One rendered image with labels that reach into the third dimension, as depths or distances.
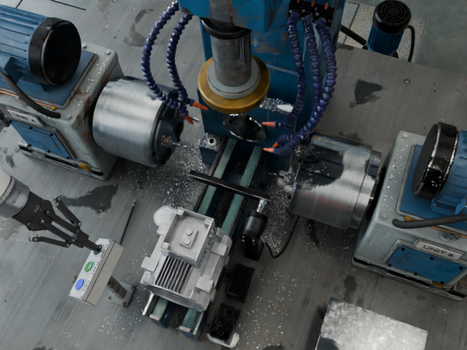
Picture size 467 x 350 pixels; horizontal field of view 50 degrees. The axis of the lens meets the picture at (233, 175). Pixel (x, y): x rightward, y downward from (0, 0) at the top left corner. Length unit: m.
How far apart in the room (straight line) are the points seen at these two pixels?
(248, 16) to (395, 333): 0.92
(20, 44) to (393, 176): 1.03
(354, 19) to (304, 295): 1.55
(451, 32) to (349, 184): 2.13
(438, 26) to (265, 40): 2.06
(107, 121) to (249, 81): 0.47
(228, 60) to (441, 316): 0.99
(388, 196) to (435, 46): 2.01
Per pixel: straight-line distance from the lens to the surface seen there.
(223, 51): 1.12
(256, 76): 1.23
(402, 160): 1.38
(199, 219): 1.32
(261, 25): 1.03
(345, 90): 1.92
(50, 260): 1.74
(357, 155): 1.36
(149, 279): 1.32
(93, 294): 1.37
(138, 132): 1.45
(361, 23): 2.67
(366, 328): 1.46
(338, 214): 1.36
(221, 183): 1.45
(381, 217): 1.29
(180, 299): 1.44
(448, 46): 3.27
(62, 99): 1.53
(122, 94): 1.49
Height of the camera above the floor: 2.33
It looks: 63 degrees down
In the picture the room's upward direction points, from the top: 6 degrees counter-clockwise
